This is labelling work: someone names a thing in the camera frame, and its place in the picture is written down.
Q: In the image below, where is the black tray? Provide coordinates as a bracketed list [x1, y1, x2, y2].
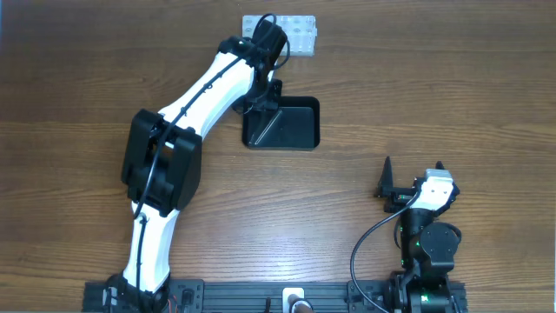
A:
[241, 95, 321, 152]

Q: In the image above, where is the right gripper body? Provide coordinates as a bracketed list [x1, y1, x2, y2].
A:
[383, 185, 419, 214]

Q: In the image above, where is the mounting rail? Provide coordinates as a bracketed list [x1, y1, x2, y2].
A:
[82, 277, 468, 313]

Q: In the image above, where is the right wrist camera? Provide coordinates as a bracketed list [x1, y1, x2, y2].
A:
[414, 168, 455, 212]

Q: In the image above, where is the clear test tube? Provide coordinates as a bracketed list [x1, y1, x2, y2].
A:
[253, 108, 286, 147]

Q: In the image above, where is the black cable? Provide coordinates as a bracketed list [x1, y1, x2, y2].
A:
[349, 190, 422, 313]
[132, 12, 292, 221]

